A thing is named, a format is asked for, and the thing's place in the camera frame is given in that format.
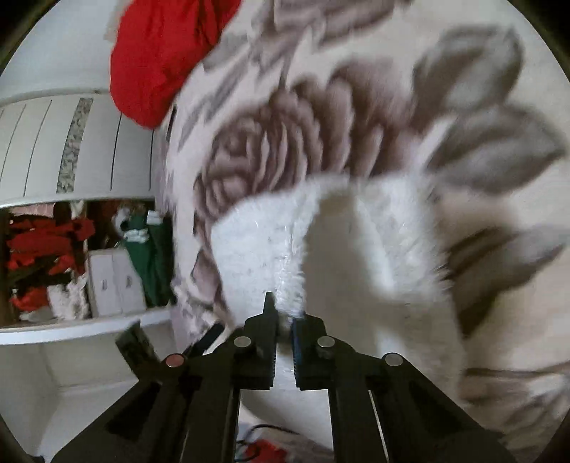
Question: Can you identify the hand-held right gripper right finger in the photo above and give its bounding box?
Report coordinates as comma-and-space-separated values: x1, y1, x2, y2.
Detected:
290, 315, 518, 463

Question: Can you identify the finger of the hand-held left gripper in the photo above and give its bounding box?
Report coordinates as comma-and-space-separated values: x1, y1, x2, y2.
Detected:
185, 323, 226, 358

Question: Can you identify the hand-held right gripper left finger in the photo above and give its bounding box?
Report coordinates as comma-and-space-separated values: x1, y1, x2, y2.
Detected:
51, 292, 280, 463

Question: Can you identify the white fluffy garment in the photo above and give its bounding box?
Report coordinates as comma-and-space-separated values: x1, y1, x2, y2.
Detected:
211, 173, 468, 463

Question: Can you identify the pile of red clothes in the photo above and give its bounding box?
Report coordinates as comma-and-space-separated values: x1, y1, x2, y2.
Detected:
6, 216, 96, 312

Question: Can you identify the white box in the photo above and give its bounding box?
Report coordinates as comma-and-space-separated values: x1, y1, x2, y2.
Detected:
87, 250, 122, 318
113, 250, 149, 313

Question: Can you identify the green garment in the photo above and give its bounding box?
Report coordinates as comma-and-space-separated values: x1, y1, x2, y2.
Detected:
122, 211, 176, 308

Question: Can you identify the red object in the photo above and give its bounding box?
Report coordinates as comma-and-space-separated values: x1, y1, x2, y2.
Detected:
244, 438, 289, 463

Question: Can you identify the white plush toy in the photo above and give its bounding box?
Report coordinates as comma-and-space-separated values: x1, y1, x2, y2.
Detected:
110, 205, 147, 243

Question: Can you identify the white shelf cabinet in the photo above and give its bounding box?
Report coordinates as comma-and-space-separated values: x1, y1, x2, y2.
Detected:
0, 87, 179, 459

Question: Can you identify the floral plush blanket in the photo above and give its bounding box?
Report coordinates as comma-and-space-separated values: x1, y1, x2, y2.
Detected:
162, 0, 570, 455

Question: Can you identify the red cloth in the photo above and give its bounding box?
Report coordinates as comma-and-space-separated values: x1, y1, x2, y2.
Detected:
109, 0, 243, 131

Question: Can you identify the black cable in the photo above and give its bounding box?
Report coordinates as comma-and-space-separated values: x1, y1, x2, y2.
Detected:
235, 423, 308, 463

